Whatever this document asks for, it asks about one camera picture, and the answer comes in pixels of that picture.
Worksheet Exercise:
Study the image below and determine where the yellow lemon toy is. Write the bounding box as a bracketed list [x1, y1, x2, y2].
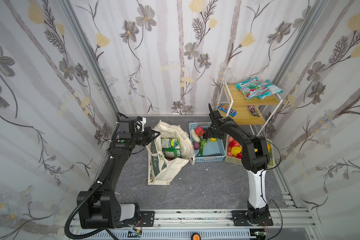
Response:
[231, 147, 243, 157]

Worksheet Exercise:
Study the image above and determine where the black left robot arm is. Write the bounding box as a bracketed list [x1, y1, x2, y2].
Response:
[77, 127, 160, 230]

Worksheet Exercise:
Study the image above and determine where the canvas tote bag floral print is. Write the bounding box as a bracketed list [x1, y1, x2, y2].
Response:
[147, 121, 196, 186]

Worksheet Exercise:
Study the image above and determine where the blue plastic basket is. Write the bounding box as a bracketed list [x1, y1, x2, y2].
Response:
[189, 122, 226, 163]

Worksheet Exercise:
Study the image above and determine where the purple onion toy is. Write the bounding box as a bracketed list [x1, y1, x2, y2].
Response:
[193, 142, 201, 151]

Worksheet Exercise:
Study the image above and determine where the red bell pepper toy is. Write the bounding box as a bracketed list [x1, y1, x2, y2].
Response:
[194, 126, 205, 138]

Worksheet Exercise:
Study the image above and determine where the purple candy bag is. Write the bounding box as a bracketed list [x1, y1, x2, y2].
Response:
[247, 106, 260, 117]

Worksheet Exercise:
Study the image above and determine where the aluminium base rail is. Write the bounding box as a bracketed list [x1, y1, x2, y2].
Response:
[68, 206, 322, 240]

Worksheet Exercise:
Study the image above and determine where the blue candy bag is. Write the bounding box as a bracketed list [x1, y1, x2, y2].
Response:
[218, 104, 237, 117]

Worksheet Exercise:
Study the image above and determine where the black corrugated cable hose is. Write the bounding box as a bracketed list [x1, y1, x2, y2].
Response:
[63, 158, 115, 240]

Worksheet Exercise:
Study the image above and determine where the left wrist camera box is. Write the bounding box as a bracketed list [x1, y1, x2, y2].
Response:
[117, 116, 147, 134]

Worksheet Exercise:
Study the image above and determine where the green snack packet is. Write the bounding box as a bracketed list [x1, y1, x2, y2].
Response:
[161, 138, 182, 160]

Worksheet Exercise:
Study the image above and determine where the green plastic basket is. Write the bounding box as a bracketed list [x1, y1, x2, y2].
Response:
[224, 134, 276, 169]

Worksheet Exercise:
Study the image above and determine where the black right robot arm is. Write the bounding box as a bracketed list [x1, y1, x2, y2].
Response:
[206, 106, 271, 226]

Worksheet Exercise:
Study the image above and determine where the white radish toy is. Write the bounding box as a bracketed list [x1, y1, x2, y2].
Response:
[190, 129, 201, 143]

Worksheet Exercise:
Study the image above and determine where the teal snack packet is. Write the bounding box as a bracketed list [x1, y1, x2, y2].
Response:
[235, 77, 283, 100]

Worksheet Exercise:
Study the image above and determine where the white wire wooden shelf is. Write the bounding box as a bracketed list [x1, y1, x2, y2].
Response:
[216, 83, 283, 136]

